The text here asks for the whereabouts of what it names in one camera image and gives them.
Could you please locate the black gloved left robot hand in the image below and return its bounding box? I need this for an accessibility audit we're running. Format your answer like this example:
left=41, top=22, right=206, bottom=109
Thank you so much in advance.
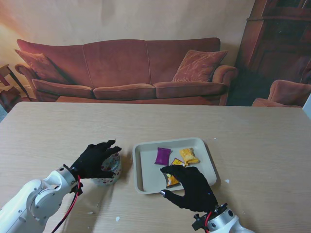
left=70, top=139, right=123, bottom=180

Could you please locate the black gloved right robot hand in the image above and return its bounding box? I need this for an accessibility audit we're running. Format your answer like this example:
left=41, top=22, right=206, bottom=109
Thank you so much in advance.
left=159, top=165, right=218, bottom=216

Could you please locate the round polka dot box lid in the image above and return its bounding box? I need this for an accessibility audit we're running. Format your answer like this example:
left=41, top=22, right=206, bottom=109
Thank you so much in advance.
left=101, top=152, right=122, bottom=175

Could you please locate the black and orange snack packet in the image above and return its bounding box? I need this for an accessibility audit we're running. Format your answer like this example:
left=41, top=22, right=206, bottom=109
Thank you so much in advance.
left=165, top=172, right=183, bottom=188

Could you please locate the round polka dot cookie box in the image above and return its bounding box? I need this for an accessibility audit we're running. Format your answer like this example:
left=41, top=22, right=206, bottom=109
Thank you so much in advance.
left=90, top=167, right=122, bottom=187

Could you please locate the orange purple-edged snack packet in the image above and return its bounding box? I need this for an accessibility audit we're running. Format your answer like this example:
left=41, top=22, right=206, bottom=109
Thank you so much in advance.
left=170, top=157, right=187, bottom=168

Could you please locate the yellow snack packet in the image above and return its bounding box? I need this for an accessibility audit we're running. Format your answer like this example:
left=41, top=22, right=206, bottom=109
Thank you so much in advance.
left=179, top=148, right=200, bottom=166

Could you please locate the purple snack packet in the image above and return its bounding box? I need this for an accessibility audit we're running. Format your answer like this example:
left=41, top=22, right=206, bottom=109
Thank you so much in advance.
left=155, top=147, right=172, bottom=166

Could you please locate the beige rectangular tray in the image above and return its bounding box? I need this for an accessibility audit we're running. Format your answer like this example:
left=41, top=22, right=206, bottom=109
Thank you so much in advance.
left=132, top=137, right=218, bottom=196

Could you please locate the brown three-seat sofa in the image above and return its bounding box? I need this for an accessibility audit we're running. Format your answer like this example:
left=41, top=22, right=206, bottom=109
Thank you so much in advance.
left=14, top=37, right=239, bottom=106

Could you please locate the plain brown sofa cushion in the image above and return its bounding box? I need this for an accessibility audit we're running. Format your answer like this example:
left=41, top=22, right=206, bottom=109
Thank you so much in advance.
left=14, top=49, right=70, bottom=85

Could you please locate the patterned orange sofa cushion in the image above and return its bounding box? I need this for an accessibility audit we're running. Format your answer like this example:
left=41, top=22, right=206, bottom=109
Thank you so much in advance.
left=171, top=50, right=228, bottom=83

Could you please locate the brown armchair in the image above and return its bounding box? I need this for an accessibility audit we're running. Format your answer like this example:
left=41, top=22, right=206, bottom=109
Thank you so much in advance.
left=251, top=79, right=311, bottom=108

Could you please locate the dark wooden cabinet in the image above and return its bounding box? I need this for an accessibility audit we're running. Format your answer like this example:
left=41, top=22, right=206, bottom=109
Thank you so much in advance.
left=234, top=0, right=311, bottom=84

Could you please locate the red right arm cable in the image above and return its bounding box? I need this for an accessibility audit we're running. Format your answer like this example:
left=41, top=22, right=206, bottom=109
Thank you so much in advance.
left=204, top=211, right=214, bottom=228

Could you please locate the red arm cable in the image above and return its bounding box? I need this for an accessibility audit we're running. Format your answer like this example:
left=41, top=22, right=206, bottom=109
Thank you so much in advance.
left=204, top=211, right=214, bottom=228
left=51, top=174, right=82, bottom=233

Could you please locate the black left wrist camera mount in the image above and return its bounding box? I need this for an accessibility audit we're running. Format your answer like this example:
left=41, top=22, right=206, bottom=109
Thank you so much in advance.
left=69, top=181, right=84, bottom=195

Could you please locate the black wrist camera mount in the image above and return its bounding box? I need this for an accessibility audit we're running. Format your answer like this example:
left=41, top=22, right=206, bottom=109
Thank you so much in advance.
left=191, top=213, right=207, bottom=232
left=69, top=181, right=84, bottom=195

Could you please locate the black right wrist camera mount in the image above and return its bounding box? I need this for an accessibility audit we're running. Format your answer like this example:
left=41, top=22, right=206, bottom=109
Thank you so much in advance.
left=191, top=213, right=207, bottom=232

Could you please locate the red left arm cable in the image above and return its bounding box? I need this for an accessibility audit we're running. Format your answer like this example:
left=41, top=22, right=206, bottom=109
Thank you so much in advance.
left=51, top=174, right=82, bottom=233

